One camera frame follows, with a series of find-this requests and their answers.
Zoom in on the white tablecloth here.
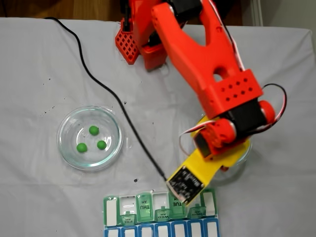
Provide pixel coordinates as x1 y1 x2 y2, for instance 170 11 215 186
0 17 313 237

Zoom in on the weekly pill organizer box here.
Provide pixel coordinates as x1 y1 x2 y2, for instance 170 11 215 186
102 187 220 237

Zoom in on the black camera cable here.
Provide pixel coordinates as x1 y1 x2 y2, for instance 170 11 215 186
44 16 169 183

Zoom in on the black circuit board camera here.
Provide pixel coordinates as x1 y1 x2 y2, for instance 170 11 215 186
166 165 206 207

